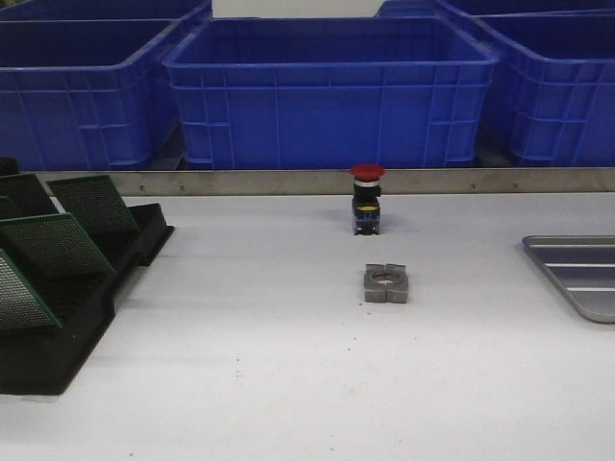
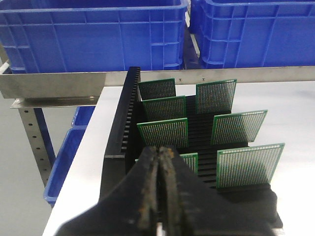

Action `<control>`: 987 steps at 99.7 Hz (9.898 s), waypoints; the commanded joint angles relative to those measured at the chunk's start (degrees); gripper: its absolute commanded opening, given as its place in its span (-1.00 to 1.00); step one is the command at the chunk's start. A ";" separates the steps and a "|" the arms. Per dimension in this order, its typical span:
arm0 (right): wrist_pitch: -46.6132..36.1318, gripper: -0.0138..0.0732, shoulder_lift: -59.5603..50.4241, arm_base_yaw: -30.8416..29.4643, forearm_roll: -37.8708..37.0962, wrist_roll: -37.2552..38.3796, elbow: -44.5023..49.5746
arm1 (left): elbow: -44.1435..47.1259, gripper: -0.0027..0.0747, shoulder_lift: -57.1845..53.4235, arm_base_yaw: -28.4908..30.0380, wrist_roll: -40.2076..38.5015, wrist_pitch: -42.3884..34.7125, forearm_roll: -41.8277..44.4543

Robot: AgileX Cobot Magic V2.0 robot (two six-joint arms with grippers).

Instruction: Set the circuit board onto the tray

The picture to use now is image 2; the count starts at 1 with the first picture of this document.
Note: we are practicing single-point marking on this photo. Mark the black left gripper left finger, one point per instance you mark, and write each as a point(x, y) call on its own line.
point(129, 210)

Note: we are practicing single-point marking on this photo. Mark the small blue bin below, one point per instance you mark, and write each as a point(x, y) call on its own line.
point(66, 153)

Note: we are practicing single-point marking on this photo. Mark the green board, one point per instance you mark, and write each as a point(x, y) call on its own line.
point(165, 132)
point(215, 97)
point(165, 108)
point(157, 89)
point(247, 165)
point(191, 159)
point(237, 127)

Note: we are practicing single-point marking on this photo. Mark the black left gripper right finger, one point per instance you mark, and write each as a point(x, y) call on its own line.
point(193, 209)

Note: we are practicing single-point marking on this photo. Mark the black slotted board rack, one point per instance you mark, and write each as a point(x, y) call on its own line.
point(125, 143)

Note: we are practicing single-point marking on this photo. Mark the large blue crate centre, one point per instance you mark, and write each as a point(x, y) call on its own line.
point(254, 33)

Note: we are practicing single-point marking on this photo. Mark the perforated steel shelf post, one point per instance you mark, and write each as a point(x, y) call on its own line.
point(31, 113)

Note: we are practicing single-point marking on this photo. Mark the large blue crate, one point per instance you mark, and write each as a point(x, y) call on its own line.
point(44, 36)
point(254, 33)

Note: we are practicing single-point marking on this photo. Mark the large blue crate left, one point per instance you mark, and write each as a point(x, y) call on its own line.
point(44, 36)

